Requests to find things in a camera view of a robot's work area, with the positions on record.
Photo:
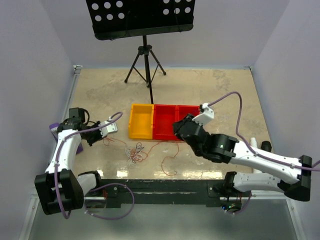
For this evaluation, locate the aluminium left rail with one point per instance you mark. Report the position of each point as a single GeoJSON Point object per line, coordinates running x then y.
{"type": "Point", "coordinates": [76, 74]}

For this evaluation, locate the red plastic bin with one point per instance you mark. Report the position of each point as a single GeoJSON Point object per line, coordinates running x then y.
{"type": "Point", "coordinates": [183, 110]}
{"type": "Point", "coordinates": [164, 116]}

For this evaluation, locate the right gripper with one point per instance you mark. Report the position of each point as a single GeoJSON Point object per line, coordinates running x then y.
{"type": "Point", "coordinates": [188, 118]}

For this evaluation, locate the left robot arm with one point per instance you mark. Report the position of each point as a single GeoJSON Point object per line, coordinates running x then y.
{"type": "Point", "coordinates": [58, 189]}

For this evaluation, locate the white microphone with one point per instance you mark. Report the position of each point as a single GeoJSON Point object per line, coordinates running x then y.
{"type": "Point", "coordinates": [254, 144]}

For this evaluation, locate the black microphone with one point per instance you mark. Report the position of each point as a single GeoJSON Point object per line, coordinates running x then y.
{"type": "Point", "coordinates": [266, 146]}

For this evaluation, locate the aluminium rail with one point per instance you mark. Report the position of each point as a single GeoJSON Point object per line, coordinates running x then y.
{"type": "Point", "coordinates": [76, 74]}
{"type": "Point", "coordinates": [124, 191]}

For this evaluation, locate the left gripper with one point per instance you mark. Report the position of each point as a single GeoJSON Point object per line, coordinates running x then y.
{"type": "Point", "coordinates": [98, 138]}

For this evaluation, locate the black music stand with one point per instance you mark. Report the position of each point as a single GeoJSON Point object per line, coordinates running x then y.
{"type": "Point", "coordinates": [119, 19]}

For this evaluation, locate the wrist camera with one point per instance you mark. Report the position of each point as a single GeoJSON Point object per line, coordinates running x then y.
{"type": "Point", "coordinates": [107, 127]}
{"type": "Point", "coordinates": [206, 115]}

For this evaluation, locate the yellow plastic bin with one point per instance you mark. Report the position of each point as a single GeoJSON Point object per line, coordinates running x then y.
{"type": "Point", "coordinates": [140, 126]}

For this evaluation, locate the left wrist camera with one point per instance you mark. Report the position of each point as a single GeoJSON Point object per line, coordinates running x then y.
{"type": "Point", "coordinates": [107, 127]}

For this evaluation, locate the aluminium front rail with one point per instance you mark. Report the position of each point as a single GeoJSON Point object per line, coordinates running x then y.
{"type": "Point", "coordinates": [124, 191]}

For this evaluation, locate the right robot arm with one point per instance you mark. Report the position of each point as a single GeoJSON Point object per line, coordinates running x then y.
{"type": "Point", "coordinates": [288, 175]}

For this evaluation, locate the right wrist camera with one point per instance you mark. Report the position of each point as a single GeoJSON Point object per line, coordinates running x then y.
{"type": "Point", "coordinates": [206, 115]}

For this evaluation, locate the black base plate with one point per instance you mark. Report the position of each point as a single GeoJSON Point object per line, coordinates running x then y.
{"type": "Point", "coordinates": [158, 192]}

